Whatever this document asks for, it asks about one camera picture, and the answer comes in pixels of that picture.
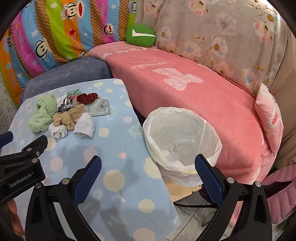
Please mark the grey-green sock with logo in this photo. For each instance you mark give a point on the grey-green sock with logo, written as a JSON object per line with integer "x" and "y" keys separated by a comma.
{"x": 99, "y": 107}

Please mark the white cloth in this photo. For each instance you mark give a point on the white cloth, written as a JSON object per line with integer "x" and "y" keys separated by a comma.
{"x": 59, "y": 133}

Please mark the white sock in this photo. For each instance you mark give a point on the white sock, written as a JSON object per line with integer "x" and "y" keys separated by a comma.
{"x": 84, "y": 125}

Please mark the blue-grey cushion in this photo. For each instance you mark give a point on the blue-grey cushion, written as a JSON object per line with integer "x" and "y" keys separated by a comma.
{"x": 69, "y": 71}

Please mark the green round cushion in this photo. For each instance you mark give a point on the green round cushion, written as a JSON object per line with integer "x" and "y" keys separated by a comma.
{"x": 141, "y": 34}

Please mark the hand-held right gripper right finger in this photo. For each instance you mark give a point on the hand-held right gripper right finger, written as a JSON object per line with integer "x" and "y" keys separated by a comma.
{"x": 208, "y": 180}

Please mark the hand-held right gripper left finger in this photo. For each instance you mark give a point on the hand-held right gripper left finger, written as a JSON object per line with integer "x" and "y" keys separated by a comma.
{"x": 89, "y": 177}

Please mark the beige scrunchie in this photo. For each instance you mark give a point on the beige scrunchie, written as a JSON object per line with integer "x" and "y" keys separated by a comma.
{"x": 69, "y": 117}

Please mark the green and pink socks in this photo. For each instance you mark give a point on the green and pink socks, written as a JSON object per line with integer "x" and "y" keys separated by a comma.
{"x": 72, "y": 93}

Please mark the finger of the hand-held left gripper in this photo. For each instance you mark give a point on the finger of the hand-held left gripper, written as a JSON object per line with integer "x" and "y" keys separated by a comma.
{"x": 34, "y": 148}
{"x": 5, "y": 139}

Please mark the bin with white plastic bag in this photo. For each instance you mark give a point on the bin with white plastic bag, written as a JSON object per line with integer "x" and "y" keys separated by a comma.
{"x": 180, "y": 129}

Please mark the dark red scrunchie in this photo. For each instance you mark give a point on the dark red scrunchie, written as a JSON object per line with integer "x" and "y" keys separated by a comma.
{"x": 86, "y": 98}

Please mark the light blue dotted cloth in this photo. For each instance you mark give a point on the light blue dotted cloth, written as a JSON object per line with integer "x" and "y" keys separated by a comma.
{"x": 111, "y": 143}

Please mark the pink pillow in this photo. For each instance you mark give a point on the pink pillow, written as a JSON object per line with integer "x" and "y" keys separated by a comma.
{"x": 270, "y": 115}

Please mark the green fluffy scrunchie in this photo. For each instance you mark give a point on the green fluffy scrunchie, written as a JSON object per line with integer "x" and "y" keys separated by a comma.
{"x": 41, "y": 113}

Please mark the pink blanket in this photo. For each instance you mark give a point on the pink blanket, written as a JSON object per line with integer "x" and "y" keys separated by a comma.
{"x": 185, "y": 97}

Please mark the beige cloth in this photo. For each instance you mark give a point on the beige cloth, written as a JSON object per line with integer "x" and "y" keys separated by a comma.
{"x": 286, "y": 97}

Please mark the leopard print scrunchie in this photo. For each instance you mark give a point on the leopard print scrunchie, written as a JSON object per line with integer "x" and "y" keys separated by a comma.
{"x": 67, "y": 107}

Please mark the floral bed sheet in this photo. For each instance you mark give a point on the floral bed sheet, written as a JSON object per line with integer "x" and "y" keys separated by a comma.
{"x": 219, "y": 30}

